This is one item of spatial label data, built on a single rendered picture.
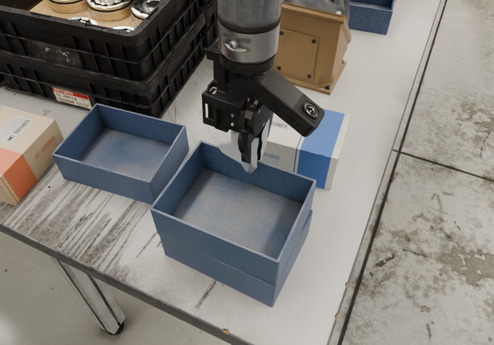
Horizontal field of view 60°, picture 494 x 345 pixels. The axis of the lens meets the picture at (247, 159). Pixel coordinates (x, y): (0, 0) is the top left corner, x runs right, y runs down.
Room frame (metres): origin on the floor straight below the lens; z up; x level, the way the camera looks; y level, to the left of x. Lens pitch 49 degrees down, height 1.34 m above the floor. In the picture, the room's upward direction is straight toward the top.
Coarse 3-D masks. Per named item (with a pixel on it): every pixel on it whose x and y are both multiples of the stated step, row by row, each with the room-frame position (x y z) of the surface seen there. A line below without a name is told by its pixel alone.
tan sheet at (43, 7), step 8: (48, 0) 0.96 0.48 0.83; (32, 8) 0.92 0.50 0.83; (40, 8) 0.92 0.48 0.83; (48, 8) 0.92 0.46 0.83; (56, 16) 0.88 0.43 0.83; (64, 16) 0.88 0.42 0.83; (72, 16) 0.88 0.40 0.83; (80, 16) 0.88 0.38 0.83; (104, 24) 0.85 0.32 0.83; (112, 24) 0.85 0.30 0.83; (120, 24) 0.85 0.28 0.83; (128, 24) 0.85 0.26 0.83
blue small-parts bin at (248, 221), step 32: (192, 160) 0.45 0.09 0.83; (224, 160) 0.46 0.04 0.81; (192, 192) 0.43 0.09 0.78; (224, 192) 0.43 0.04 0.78; (256, 192) 0.43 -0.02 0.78; (288, 192) 0.41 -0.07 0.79; (160, 224) 0.34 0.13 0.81; (192, 224) 0.32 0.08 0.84; (224, 224) 0.36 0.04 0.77; (256, 224) 0.36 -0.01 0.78; (288, 224) 0.36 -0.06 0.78; (224, 256) 0.30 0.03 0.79; (256, 256) 0.28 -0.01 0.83; (288, 256) 0.30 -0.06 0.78
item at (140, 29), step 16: (176, 0) 0.79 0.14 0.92; (0, 16) 0.74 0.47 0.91; (16, 16) 0.72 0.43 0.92; (32, 16) 0.71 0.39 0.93; (48, 16) 0.71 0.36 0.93; (160, 16) 0.73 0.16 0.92; (64, 32) 0.69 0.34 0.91; (80, 32) 0.68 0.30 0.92; (96, 32) 0.67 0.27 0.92; (112, 32) 0.66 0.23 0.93; (128, 32) 0.66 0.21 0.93; (144, 32) 0.67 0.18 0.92
